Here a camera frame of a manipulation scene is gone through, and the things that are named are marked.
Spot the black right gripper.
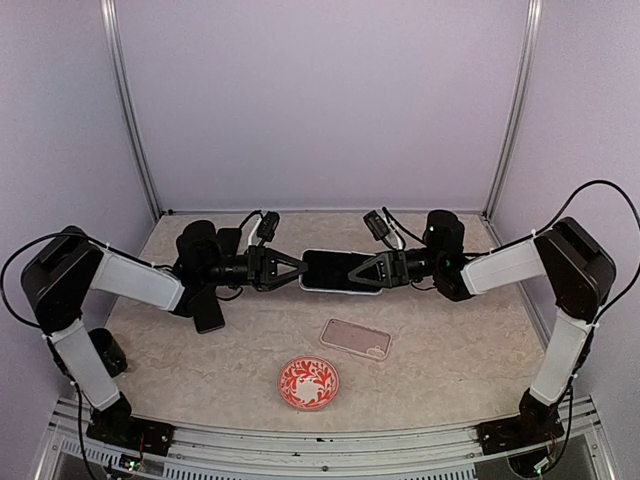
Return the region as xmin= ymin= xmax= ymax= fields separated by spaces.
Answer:
xmin=344 ymin=246 xmax=443 ymax=288

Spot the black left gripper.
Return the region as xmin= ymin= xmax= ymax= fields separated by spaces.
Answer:
xmin=200 ymin=245 xmax=310 ymax=292

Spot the black phone case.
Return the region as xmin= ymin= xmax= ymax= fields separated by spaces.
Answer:
xmin=217 ymin=227 xmax=242 ymax=257

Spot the light blue phone case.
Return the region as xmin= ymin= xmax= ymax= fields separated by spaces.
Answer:
xmin=298 ymin=248 xmax=384 ymax=296

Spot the black phone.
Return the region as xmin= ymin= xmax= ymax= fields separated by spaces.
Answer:
xmin=191 ymin=294 xmax=225 ymax=334
xmin=302 ymin=249 xmax=381 ymax=292

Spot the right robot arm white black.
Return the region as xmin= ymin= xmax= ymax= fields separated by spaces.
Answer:
xmin=348 ymin=210 xmax=617 ymax=454

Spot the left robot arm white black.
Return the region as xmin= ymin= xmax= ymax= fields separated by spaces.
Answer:
xmin=15 ymin=220 xmax=308 ymax=448

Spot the clear pink phone case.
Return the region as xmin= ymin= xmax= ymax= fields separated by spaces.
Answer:
xmin=319 ymin=319 xmax=392 ymax=361

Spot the red white patterned bowl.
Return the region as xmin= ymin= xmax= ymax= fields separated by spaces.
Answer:
xmin=277 ymin=356 xmax=340 ymax=411

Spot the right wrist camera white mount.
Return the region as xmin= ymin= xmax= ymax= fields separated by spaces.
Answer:
xmin=363 ymin=210 xmax=406 ymax=250

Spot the front aluminium rail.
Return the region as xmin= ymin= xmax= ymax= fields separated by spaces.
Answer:
xmin=47 ymin=394 xmax=609 ymax=480

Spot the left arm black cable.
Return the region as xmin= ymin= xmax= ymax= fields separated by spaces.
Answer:
xmin=0 ymin=232 xmax=66 ymax=331

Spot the right aluminium frame post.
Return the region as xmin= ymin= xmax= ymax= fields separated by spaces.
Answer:
xmin=483 ymin=0 xmax=544 ymax=222

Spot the aluminium frame post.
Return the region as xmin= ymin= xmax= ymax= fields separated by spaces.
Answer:
xmin=483 ymin=0 xmax=544 ymax=222
xmin=100 ymin=0 xmax=163 ymax=221

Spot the left aluminium frame post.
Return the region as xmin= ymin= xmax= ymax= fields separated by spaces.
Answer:
xmin=100 ymin=0 xmax=163 ymax=221

